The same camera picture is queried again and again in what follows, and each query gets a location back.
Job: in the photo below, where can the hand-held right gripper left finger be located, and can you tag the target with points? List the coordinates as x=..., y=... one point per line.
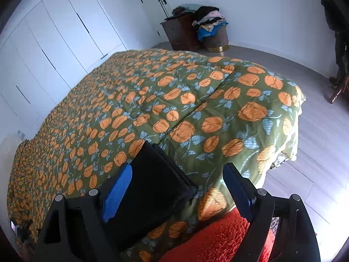
x=117, y=193

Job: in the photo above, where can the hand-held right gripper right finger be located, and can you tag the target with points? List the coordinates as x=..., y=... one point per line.
x=237, y=191

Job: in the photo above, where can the black pants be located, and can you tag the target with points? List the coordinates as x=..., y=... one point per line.
x=158, y=185

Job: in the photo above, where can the orange fleece garment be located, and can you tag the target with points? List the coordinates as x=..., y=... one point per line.
x=212, y=240

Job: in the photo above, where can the orange floral green quilt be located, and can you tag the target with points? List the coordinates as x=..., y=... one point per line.
x=190, y=101

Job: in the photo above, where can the wooden stool with gold base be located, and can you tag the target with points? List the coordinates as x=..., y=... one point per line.
x=216, y=42

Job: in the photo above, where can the dark wooden dresser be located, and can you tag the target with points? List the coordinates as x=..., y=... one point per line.
x=178, y=34

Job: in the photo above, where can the white wardrobe doors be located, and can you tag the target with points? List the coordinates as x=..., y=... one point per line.
x=54, y=32

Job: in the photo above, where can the pile of clothes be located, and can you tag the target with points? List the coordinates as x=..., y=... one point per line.
x=210, y=19

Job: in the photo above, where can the coat rack with dark clothes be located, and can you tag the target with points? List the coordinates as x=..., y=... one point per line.
x=339, y=32

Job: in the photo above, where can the white door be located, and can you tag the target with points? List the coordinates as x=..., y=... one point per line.
x=152, y=2

